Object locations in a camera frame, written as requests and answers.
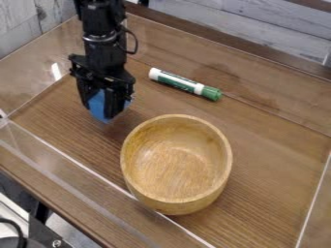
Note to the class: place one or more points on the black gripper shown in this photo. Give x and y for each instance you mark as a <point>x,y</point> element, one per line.
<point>115,80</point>

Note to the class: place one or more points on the blue rectangular block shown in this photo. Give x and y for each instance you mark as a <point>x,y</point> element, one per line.
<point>97,107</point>

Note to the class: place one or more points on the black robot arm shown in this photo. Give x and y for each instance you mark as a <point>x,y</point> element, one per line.
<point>109,40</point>

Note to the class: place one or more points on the brown wooden bowl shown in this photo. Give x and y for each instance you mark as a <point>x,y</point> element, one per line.
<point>177,161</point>

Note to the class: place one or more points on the green white marker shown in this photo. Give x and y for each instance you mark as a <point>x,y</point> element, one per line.
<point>189,85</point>

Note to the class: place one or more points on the clear acrylic tray walls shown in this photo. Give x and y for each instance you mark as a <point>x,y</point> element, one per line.
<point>62,154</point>

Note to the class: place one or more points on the black metal table frame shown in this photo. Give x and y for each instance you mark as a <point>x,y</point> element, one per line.
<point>39,213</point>

